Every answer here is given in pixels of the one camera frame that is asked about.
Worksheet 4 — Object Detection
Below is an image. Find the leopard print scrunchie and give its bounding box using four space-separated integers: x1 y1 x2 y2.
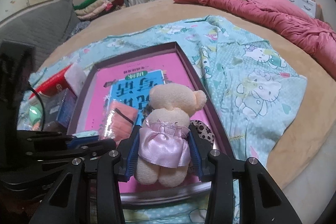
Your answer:
187 120 216 175

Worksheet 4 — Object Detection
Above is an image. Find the peach teddy pink dress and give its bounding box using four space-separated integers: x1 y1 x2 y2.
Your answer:
134 83 207 188

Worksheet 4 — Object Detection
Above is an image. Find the dark blue box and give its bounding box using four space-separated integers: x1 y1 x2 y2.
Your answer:
43 88 77 132

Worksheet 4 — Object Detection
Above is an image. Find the green makeup sponge egg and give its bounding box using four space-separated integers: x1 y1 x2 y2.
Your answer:
29 106 42 125

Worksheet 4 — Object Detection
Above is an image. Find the red white tissue box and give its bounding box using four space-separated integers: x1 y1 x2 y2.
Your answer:
35 64 87 98

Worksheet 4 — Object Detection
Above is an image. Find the blue hello kitty sheet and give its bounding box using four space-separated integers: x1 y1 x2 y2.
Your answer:
15 15 308 224

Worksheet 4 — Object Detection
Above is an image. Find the tan bed cover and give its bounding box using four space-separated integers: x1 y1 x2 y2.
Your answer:
41 0 335 187

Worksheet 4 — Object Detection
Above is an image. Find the grey quilted headboard cushion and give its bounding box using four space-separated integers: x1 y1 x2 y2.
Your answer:
1 0 80 68

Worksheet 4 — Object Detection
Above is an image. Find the stack of folded clothes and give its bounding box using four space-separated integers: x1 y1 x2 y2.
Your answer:
73 0 129 21

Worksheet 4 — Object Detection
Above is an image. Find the pink quilt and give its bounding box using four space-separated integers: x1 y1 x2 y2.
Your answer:
174 0 335 77

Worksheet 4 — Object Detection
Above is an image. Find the white drawer cabinet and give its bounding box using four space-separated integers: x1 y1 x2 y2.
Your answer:
288 0 320 18

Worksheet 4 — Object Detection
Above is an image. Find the black cable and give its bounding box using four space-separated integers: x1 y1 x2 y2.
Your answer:
26 84 47 131

